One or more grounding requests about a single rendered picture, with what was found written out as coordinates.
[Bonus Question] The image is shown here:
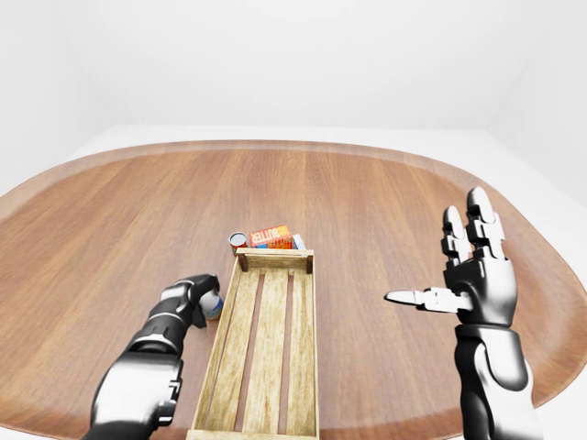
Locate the wooden slat tray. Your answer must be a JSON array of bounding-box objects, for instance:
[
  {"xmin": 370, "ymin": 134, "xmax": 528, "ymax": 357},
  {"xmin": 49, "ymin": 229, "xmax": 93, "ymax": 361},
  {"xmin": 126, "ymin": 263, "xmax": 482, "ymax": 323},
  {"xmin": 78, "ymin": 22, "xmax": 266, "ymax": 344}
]
[{"xmin": 185, "ymin": 247, "xmax": 321, "ymax": 440}]

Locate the blue white tin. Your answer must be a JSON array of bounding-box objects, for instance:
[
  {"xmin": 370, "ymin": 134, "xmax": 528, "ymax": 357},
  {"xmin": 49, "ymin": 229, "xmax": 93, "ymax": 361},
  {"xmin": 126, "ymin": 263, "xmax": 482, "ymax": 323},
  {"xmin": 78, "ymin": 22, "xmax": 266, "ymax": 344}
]
[{"xmin": 200, "ymin": 290, "xmax": 225, "ymax": 320}]

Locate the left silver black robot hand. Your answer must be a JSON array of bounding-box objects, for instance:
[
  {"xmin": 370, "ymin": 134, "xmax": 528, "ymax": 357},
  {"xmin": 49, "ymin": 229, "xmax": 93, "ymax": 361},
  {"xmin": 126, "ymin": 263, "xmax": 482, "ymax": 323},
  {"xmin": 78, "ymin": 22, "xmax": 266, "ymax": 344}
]
[{"xmin": 147, "ymin": 273, "xmax": 222, "ymax": 329}]

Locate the orange red butter box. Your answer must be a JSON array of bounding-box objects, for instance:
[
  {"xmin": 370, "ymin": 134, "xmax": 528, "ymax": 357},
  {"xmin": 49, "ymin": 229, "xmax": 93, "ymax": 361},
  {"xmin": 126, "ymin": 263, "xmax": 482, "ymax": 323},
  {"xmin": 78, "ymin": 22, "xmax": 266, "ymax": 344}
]
[{"xmin": 248, "ymin": 224, "xmax": 294, "ymax": 250}]

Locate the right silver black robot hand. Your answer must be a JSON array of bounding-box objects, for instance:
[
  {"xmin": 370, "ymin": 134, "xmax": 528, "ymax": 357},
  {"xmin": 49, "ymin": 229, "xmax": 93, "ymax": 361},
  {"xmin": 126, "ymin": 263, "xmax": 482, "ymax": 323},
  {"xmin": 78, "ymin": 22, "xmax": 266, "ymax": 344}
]
[{"xmin": 383, "ymin": 185, "xmax": 519, "ymax": 328}]

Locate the red labelled tin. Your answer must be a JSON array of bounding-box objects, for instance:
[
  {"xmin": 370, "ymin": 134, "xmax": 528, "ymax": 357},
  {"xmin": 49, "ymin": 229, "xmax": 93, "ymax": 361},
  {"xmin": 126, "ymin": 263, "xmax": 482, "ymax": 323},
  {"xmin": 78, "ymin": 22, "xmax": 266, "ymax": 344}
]
[{"xmin": 228, "ymin": 231, "xmax": 249, "ymax": 256}]

